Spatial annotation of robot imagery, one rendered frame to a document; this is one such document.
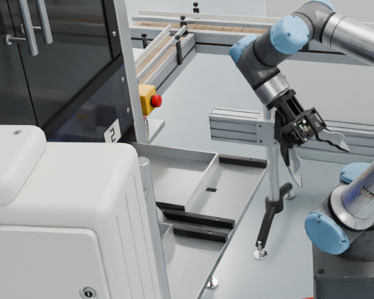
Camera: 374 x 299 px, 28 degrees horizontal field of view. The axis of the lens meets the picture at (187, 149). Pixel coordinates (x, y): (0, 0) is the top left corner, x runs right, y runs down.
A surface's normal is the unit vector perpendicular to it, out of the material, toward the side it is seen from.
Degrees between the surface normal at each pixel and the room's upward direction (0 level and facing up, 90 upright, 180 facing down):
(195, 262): 0
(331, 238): 96
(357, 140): 90
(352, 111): 90
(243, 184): 0
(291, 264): 0
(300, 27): 48
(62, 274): 90
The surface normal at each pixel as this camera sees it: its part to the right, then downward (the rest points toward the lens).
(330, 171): -0.11, -0.84
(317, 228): -0.66, 0.54
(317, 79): -0.37, 0.53
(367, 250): -0.09, 0.26
